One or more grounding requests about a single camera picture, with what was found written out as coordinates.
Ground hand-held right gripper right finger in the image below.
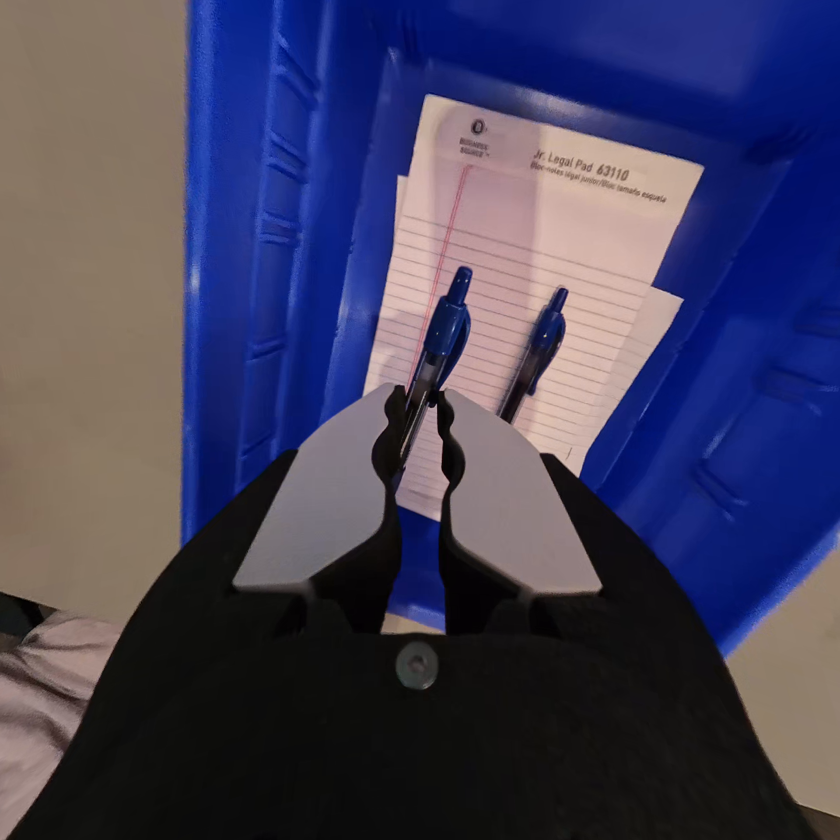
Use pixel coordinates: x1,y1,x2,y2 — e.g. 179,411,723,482
436,389,602,634

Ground blue retractable pen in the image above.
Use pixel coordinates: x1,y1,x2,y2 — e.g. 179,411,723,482
495,285,568,424
392,266,473,483

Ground white lined notepad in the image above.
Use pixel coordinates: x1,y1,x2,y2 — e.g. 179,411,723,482
363,94,706,522

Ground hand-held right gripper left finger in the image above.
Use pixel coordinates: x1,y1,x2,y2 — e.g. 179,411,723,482
233,382,408,634

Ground blue plastic bin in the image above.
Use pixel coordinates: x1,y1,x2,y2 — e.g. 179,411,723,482
184,0,840,657

